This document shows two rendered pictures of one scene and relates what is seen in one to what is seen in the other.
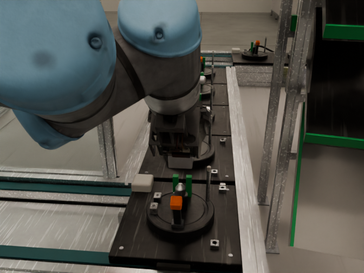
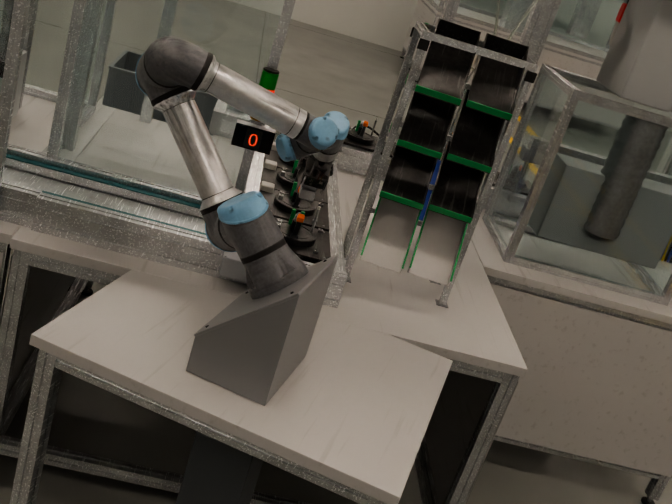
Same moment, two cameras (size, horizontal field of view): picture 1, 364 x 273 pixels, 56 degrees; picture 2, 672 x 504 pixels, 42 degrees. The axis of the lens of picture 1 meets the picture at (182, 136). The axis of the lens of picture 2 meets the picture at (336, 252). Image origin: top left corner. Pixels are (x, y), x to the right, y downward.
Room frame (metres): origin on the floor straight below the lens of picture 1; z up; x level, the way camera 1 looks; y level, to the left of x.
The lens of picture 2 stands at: (-1.86, 0.45, 1.96)
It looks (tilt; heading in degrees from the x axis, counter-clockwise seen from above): 22 degrees down; 346
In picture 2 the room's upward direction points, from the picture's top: 18 degrees clockwise
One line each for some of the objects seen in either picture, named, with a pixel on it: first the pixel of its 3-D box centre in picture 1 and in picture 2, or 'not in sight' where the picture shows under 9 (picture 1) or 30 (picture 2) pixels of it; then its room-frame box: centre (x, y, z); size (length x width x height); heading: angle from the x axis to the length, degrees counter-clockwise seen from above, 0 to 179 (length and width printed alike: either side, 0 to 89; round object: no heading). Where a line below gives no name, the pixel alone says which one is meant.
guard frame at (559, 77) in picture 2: not in sight; (604, 183); (1.26, -1.26, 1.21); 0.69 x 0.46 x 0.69; 85
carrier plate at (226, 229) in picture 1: (180, 219); (291, 239); (0.56, 0.00, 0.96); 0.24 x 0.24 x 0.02; 85
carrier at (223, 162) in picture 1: (189, 140); (297, 195); (0.82, -0.02, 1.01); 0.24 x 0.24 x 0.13; 85
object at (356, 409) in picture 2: not in sight; (263, 353); (0.06, 0.08, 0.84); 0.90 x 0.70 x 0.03; 66
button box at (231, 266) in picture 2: not in sight; (258, 270); (0.36, 0.11, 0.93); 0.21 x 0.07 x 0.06; 85
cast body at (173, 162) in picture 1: (182, 141); (309, 184); (0.57, 0.00, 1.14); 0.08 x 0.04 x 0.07; 175
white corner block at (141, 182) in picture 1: (143, 186); not in sight; (0.67, 0.09, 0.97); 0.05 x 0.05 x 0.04; 85
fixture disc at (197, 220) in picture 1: (180, 212); (293, 233); (0.56, 0.00, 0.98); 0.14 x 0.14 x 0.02
